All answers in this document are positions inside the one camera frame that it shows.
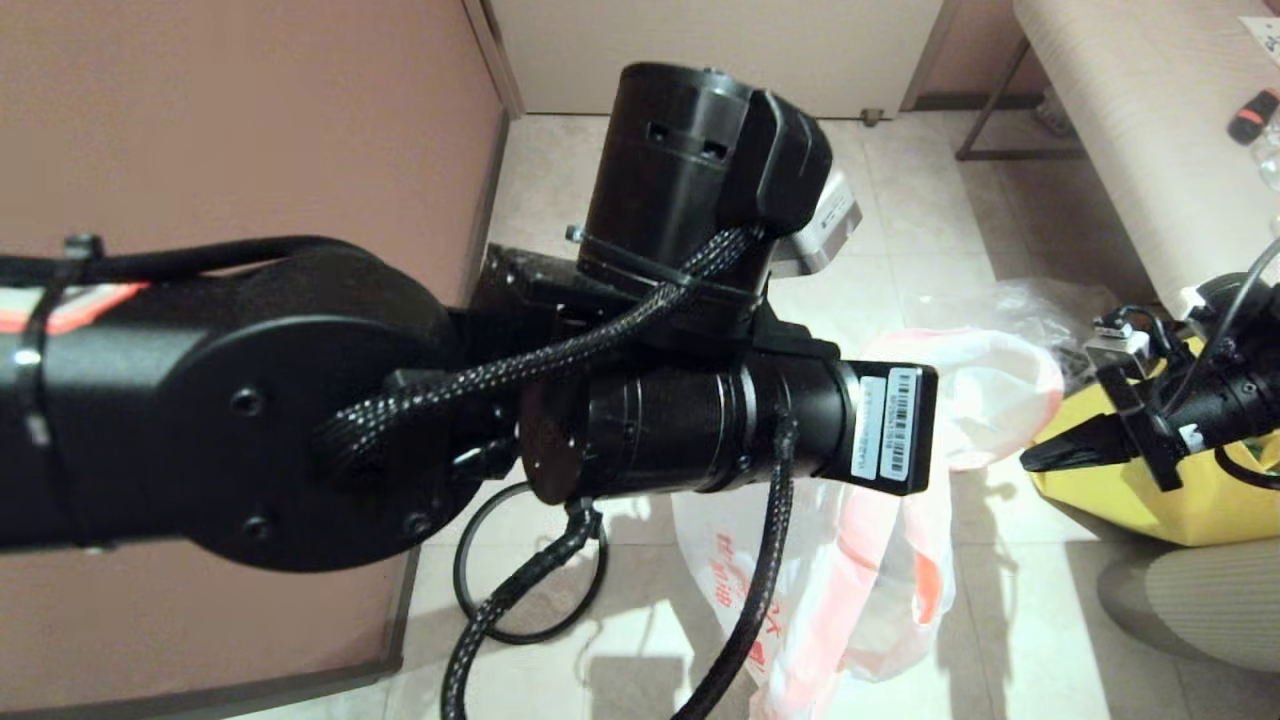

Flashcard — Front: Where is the used white pink trash bag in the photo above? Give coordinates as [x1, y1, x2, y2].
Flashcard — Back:
[865, 328, 1066, 473]

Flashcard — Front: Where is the fresh white pink trash bag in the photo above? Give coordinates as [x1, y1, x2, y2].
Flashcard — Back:
[672, 478, 959, 720]

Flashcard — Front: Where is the grey bin rim ring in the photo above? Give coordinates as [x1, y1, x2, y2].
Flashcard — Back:
[453, 482, 609, 647]

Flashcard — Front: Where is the yellow shopping bag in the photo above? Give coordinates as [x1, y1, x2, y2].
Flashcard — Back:
[1020, 335, 1280, 549]

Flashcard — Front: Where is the clear crumpled plastic bag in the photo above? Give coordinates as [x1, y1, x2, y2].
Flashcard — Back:
[985, 278, 1126, 361]

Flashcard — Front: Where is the grey ribbed stool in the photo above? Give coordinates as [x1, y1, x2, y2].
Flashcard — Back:
[1095, 540, 1280, 673]

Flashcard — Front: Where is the black orange marker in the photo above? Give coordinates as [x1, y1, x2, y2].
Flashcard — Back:
[1228, 88, 1280, 146]

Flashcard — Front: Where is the white printed paper sheet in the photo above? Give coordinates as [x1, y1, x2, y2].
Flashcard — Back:
[1238, 15, 1280, 71]

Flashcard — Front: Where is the white door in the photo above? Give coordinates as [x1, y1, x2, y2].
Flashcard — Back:
[490, 0, 946, 119]

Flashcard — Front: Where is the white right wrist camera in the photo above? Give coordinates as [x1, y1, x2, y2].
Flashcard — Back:
[1083, 305, 1161, 381]

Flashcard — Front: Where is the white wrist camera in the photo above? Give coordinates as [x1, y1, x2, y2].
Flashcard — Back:
[795, 168, 863, 278]
[1083, 305, 1161, 381]

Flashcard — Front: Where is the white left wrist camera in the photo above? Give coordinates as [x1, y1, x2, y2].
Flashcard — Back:
[795, 168, 863, 278]

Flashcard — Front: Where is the dark metal table frame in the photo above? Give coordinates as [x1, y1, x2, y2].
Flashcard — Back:
[955, 40, 1086, 161]

